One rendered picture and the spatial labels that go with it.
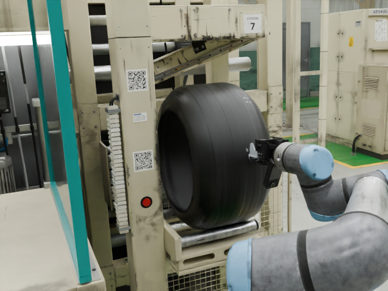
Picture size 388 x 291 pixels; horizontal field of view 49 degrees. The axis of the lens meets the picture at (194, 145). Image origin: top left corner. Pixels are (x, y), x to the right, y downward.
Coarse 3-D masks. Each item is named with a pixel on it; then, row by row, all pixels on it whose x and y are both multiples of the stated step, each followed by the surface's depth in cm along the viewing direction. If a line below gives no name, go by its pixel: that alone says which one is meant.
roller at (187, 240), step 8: (232, 224) 169; (240, 224) 169; (248, 224) 170; (256, 224) 171; (200, 232) 163; (208, 232) 164; (216, 232) 164; (224, 232) 166; (232, 232) 167; (240, 232) 168; (184, 240) 160; (192, 240) 161; (200, 240) 162; (208, 240) 164
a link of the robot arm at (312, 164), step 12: (300, 144) 120; (312, 144) 117; (288, 156) 120; (300, 156) 115; (312, 156) 113; (324, 156) 114; (288, 168) 121; (300, 168) 115; (312, 168) 113; (324, 168) 114; (300, 180) 118; (312, 180) 115; (324, 180) 115
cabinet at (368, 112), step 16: (368, 64) 590; (384, 64) 574; (368, 80) 578; (384, 80) 551; (368, 96) 581; (384, 96) 554; (368, 112) 585; (384, 112) 557; (368, 128) 588; (384, 128) 562; (368, 144) 592; (384, 144) 567
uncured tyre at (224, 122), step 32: (192, 96) 155; (224, 96) 156; (160, 128) 182; (192, 128) 148; (224, 128) 147; (256, 128) 151; (160, 160) 188; (192, 160) 150; (224, 160) 145; (192, 192) 154; (224, 192) 148; (256, 192) 154; (192, 224) 164; (224, 224) 163
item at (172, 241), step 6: (168, 228) 162; (168, 234) 159; (174, 234) 156; (168, 240) 160; (174, 240) 154; (180, 240) 154; (168, 246) 161; (174, 246) 154; (180, 246) 155; (168, 252) 162; (174, 252) 155; (180, 252) 155; (174, 258) 156; (180, 258) 156
